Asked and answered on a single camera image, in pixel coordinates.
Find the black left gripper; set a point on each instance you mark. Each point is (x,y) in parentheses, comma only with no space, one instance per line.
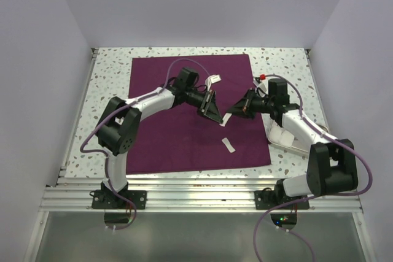
(209,108)

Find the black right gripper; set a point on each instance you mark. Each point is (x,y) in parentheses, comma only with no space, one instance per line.
(243,108)

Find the white gauze roll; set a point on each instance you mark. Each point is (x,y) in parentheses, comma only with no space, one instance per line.
(228,145)
(225,119)

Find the purple cloth mat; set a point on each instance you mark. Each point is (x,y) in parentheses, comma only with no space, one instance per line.
(179,140)

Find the white gauze pad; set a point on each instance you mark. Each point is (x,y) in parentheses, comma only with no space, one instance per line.
(286,139)
(275,134)

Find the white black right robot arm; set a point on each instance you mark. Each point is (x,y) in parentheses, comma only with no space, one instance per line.
(331,162)

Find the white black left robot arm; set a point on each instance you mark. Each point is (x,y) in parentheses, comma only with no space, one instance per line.
(119,124)

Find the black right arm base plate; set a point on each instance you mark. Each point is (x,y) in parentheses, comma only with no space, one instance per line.
(267,198)

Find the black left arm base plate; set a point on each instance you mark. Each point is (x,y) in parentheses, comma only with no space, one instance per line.
(107,200)

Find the aluminium frame rail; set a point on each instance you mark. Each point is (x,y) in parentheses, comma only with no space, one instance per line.
(163,195)

